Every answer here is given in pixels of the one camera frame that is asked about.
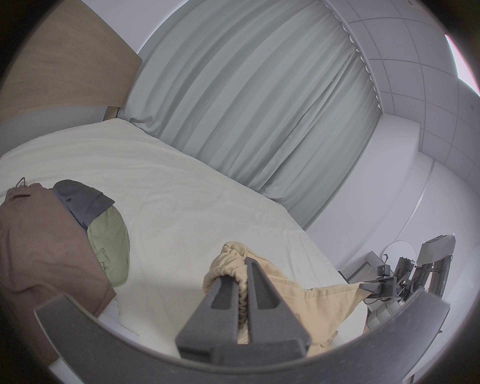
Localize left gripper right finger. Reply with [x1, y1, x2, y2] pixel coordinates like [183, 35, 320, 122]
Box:
[238, 257, 312, 364]

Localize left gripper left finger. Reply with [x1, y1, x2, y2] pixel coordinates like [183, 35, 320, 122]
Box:
[175, 275, 241, 364]

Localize beige shorts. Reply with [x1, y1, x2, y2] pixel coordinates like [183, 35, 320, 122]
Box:
[202, 242, 370, 357]

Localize bed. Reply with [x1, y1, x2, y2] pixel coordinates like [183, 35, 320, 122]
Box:
[0, 0, 370, 376]

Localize white drawer unit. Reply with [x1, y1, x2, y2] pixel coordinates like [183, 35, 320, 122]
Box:
[365, 298, 406, 332]

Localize white desk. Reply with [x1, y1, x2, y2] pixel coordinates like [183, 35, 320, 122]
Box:
[337, 250, 383, 284]

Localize round white disc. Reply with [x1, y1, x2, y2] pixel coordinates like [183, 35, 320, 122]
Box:
[382, 242, 414, 271]

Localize white garment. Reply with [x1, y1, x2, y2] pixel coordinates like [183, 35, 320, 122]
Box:
[95, 298, 145, 340]

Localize green garment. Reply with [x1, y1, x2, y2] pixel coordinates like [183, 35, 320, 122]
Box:
[87, 206, 130, 287]

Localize grey-green curtain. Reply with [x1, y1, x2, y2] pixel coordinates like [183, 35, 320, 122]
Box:
[259, 50, 383, 231]
[124, 0, 357, 194]

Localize dark grey garment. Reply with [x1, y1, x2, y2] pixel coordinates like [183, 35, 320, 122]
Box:
[52, 179, 115, 229]

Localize brown garment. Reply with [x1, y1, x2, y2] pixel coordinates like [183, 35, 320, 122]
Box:
[0, 177, 117, 364]

